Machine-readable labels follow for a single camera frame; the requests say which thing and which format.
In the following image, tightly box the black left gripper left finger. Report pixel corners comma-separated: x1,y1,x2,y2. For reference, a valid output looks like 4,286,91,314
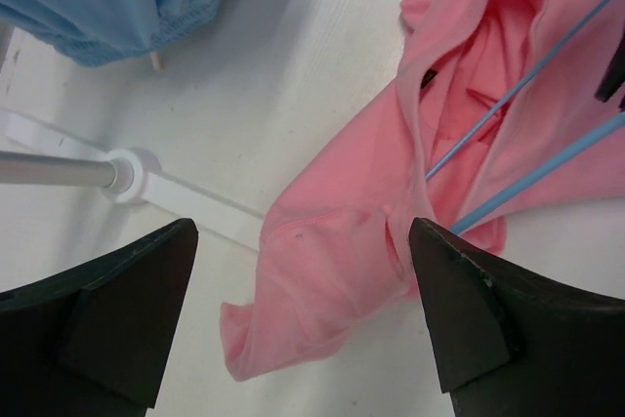
1,219,198,416

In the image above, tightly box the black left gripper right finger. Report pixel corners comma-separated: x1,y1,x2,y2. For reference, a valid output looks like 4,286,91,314
409,218,624,416

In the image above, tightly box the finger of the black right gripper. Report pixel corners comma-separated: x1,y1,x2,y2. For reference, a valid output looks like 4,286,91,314
595,34,625,103

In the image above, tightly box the blue wire hanger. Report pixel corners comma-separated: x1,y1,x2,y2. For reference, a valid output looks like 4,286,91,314
425,0,624,234

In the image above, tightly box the pink t shirt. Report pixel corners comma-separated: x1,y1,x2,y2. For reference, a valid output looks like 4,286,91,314
220,0,602,381

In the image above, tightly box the white metal clothes rack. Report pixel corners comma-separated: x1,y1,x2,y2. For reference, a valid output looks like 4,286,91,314
0,21,268,252

